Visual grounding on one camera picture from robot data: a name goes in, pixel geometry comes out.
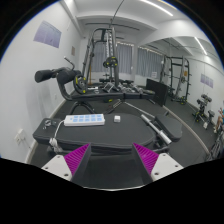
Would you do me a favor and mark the purple wall poster group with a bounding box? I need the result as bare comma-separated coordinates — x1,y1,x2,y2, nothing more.
199,73,215,89

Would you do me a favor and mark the white power strip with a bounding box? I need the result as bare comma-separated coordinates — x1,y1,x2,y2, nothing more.
63,113,106,127

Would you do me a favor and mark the grey window curtain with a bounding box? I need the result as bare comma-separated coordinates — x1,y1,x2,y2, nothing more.
91,41,134,75
136,46,165,79

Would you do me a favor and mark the black weight bench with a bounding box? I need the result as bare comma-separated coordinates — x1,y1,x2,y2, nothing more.
34,66,158,114

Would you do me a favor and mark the black upright panel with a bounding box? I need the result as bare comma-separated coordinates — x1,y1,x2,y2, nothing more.
145,78,170,108

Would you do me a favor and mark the person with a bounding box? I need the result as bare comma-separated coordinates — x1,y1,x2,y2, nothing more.
214,106,224,134

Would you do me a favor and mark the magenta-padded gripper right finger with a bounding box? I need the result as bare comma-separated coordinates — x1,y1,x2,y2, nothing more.
131,142,185,185

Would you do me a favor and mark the grey cable weight machine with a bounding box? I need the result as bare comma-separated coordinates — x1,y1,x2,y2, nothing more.
81,0,134,91

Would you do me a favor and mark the white wall socket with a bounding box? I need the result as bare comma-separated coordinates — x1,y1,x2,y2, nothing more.
13,133,22,145
18,128,28,141

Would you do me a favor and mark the black padded seat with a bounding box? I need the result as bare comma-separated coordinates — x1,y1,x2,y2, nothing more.
154,114,184,143

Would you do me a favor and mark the chrome dumbbell group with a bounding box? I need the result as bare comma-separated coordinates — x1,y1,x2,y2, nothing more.
114,81,148,94

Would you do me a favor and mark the silver key bunch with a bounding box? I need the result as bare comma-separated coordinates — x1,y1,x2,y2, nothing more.
42,118,58,130

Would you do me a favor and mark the silver barbell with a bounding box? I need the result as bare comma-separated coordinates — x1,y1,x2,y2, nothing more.
124,101,173,146

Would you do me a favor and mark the long ceiling light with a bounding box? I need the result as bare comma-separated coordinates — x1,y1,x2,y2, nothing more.
194,35,208,56
138,0,174,17

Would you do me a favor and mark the white power strip cable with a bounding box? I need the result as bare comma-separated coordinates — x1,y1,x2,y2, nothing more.
49,119,66,154

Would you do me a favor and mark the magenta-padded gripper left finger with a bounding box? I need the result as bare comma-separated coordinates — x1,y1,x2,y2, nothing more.
41,143,93,186

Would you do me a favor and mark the black yellow weight plate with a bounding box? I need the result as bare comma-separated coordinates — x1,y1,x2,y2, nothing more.
73,73,88,95
102,55,119,69

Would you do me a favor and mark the black power rack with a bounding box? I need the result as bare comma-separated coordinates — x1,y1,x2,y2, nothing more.
161,54,191,105

